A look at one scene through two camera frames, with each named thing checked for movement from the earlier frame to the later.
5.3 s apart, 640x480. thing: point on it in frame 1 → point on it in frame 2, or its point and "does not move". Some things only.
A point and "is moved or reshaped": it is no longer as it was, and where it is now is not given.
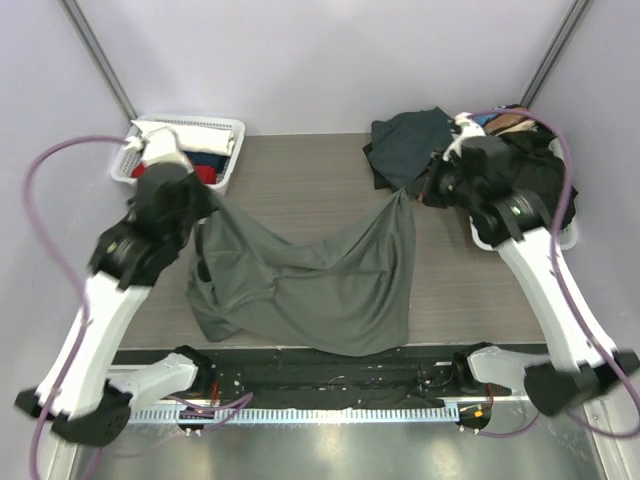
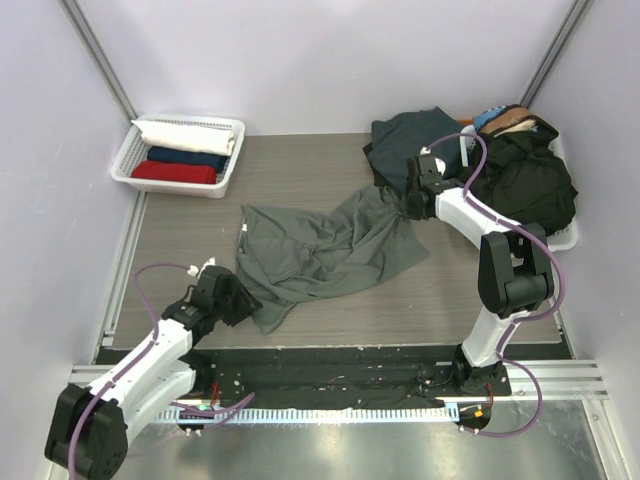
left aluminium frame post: (95, 48) does not move
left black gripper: (206, 203) → (246, 303)
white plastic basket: (209, 146) does not move
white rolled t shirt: (192, 139) does not move
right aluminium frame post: (555, 52) does not move
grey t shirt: (358, 300) is moved or reshaped
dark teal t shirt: (402, 144) does not move
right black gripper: (439, 185) → (407, 201)
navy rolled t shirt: (206, 158) does not move
